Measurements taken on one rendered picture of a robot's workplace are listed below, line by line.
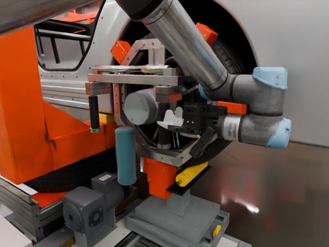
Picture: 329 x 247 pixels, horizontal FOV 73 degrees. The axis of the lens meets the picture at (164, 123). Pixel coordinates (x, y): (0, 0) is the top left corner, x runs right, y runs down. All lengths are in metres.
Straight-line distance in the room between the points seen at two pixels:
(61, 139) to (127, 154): 0.36
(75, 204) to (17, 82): 0.58
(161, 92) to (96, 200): 0.66
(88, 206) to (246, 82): 0.87
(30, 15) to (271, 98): 0.48
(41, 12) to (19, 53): 0.89
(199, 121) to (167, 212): 0.80
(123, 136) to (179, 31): 0.62
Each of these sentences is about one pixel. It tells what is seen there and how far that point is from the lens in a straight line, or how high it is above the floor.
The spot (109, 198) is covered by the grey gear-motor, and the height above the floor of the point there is 0.34.
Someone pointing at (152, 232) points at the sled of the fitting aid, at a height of 0.15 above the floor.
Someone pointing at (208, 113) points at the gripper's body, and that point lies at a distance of 0.62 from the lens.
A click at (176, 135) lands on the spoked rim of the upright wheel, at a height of 0.68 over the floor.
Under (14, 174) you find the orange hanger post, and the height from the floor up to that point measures 0.57.
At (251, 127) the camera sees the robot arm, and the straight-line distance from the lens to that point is 0.58.
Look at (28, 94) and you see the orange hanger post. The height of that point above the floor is 0.89.
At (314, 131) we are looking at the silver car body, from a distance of 0.91.
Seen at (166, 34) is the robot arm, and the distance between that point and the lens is 0.45.
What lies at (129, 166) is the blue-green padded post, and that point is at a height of 0.57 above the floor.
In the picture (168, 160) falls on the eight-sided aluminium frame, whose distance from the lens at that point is 1.02.
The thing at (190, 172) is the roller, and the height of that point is 0.53.
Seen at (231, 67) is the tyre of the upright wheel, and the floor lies 1.01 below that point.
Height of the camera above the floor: 1.01
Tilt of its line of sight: 14 degrees down
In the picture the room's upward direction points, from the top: straight up
